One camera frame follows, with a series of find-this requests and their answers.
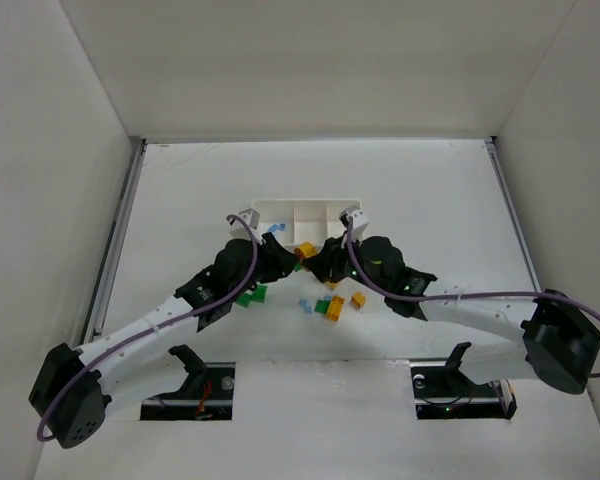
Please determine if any yellow rectangular lego brick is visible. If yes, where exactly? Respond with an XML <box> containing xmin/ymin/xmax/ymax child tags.
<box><xmin>350</xmin><ymin>292</ymin><xmax>367</xmax><ymax>310</ymax></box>

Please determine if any green curved lego brick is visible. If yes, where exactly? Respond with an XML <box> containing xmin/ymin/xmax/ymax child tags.
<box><xmin>251</xmin><ymin>285</ymin><xmax>268</xmax><ymax>304</ymax></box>
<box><xmin>235</xmin><ymin>293</ymin><xmax>252</xmax><ymax>308</ymax></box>

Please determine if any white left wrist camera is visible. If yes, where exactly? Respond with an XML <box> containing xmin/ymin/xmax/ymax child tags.
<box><xmin>228</xmin><ymin>208</ymin><xmax>260</xmax><ymax>240</ymax></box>

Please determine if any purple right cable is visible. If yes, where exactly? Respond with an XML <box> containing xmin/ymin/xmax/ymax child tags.
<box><xmin>344</xmin><ymin>213</ymin><xmax>600</xmax><ymax>377</ymax></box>

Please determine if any aluminium rail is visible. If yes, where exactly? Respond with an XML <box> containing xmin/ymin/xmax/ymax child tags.
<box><xmin>484</xmin><ymin>135</ymin><xmax>562</xmax><ymax>357</ymax></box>
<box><xmin>68</xmin><ymin>136</ymin><xmax>147</xmax><ymax>352</ymax></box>

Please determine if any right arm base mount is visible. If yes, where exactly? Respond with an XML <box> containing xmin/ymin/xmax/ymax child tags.
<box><xmin>410</xmin><ymin>342</ymin><xmax>517</xmax><ymax>420</ymax></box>

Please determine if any yellow rounded lego brick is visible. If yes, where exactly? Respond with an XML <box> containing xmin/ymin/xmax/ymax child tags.
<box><xmin>295</xmin><ymin>242</ymin><xmax>318</xmax><ymax>261</ymax></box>

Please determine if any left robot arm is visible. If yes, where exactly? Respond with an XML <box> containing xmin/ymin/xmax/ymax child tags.
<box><xmin>29</xmin><ymin>233</ymin><xmax>297</xmax><ymax>449</ymax></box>

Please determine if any right aluminium rail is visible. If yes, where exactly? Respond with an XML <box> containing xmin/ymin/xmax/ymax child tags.
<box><xmin>484</xmin><ymin>135</ymin><xmax>562</xmax><ymax>357</ymax></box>

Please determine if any left aluminium rail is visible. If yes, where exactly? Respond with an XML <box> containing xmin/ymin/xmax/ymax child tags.
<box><xmin>68</xmin><ymin>136</ymin><xmax>147</xmax><ymax>352</ymax></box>

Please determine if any purple cable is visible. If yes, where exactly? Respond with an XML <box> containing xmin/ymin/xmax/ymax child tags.
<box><xmin>35</xmin><ymin>214</ymin><xmax>261</xmax><ymax>444</ymax></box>
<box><xmin>344</xmin><ymin>213</ymin><xmax>600</xmax><ymax>377</ymax></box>

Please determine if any white three-compartment tray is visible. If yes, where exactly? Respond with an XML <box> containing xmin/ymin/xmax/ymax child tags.
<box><xmin>251</xmin><ymin>199</ymin><xmax>361</xmax><ymax>249</ymax></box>

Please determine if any yellow black striped lego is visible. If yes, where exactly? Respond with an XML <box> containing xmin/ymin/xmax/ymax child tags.
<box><xmin>325</xmin><ymin>295</ymin><xmax>345</xmax><ymax>322</ymax></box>

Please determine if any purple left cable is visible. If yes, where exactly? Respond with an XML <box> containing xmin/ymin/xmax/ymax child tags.
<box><xmin>35</xmin><ymin>214</ymin><xmax>261</xmax><ymax>444</ymax></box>

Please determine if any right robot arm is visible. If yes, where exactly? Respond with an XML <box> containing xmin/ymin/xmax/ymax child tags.
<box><xmin>302</xmin><ymin>236</ymin><xmax>600</xmax><ymax>395</ymax></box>

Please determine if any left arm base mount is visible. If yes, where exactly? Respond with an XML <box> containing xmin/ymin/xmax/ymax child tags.
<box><xmin>139</xmin><ymin>345</ymin><xmax>236</xmax><ymax>422</ymax></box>

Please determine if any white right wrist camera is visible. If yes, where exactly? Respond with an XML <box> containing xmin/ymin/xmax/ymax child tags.
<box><xmin>339</xmin><ymin>205</ymin><xmax>369</xmax><ymax>243</ymax></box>

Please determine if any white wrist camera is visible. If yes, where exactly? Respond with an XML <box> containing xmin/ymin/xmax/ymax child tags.
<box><xmin>339</xmin><ymin>205</ymin><xmax>369</xmax><ymax>243</ymax></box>
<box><xmin>228</xmin><ymin>208</ymin><xmax>260</xmax><ymax>240</ymax></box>

